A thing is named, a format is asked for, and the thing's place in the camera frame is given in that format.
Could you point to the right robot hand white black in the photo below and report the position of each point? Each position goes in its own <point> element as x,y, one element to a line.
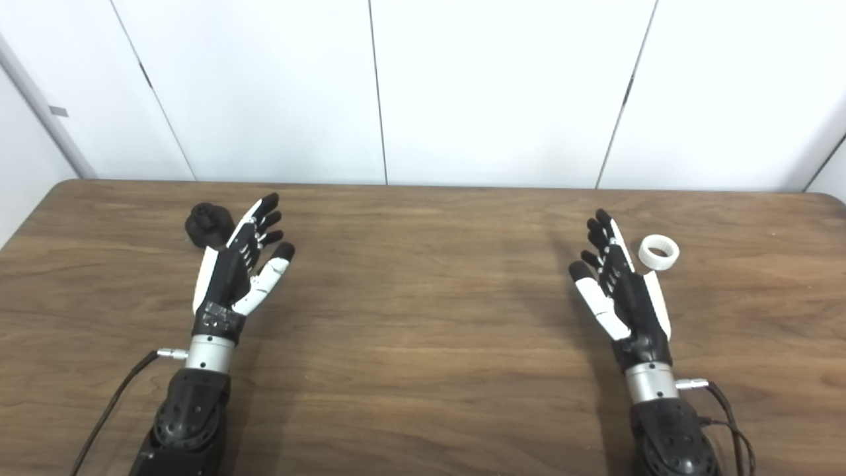
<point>638,311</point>

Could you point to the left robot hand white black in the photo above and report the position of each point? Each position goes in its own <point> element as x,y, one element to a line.
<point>225,277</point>

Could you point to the round black part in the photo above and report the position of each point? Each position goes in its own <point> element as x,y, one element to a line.
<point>198,231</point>

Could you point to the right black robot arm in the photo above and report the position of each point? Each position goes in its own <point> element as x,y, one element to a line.
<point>671,436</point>

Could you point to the grey wall corner post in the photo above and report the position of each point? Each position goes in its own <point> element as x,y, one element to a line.
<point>69,149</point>

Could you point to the small grey post label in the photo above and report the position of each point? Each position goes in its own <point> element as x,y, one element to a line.
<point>59,111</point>

